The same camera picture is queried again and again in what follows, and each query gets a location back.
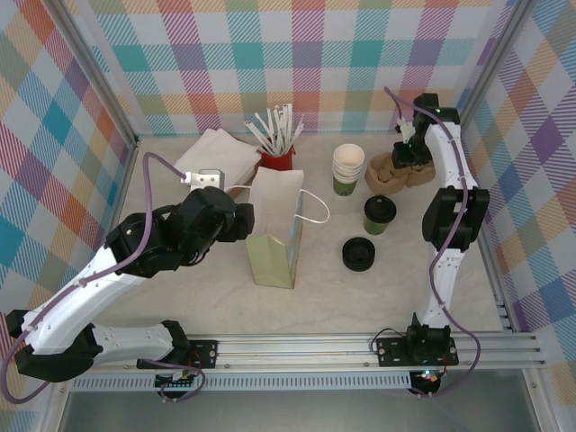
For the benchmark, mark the black plastic cup lid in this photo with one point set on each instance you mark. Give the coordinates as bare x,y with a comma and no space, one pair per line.
380,208

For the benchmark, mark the printed paper gift bag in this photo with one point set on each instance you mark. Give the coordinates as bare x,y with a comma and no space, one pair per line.
274,202

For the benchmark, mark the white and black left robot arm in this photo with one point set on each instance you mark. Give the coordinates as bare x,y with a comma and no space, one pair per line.
90,292

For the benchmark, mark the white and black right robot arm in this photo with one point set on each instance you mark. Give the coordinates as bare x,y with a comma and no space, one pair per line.
450,171

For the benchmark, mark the brown pulp cup carrier stack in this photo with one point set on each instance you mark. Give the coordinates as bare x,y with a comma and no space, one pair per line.
382,188

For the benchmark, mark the white paper napkin stack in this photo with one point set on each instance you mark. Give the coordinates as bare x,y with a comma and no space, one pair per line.
216,153

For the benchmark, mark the black plastic lid stack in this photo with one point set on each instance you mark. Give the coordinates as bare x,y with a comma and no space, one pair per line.
357,254

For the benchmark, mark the small electronics board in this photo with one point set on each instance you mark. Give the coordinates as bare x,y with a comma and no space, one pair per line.
177,381
425,380

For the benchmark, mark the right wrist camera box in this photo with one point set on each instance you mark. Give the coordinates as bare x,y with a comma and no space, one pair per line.
406,130

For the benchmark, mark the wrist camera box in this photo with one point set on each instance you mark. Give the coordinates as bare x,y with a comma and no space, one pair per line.
207,179
406,130

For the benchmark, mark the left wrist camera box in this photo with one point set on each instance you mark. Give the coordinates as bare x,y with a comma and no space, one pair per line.
207,179

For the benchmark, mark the aluminium frame post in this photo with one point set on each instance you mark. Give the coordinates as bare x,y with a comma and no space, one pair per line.
100,74
487,67

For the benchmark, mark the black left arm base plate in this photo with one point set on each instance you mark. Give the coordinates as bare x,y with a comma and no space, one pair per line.
204,353

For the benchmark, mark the aluminium mounting rail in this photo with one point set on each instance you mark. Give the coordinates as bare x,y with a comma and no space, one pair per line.
292,351

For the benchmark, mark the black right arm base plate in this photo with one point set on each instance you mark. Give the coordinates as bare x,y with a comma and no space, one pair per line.
389,353

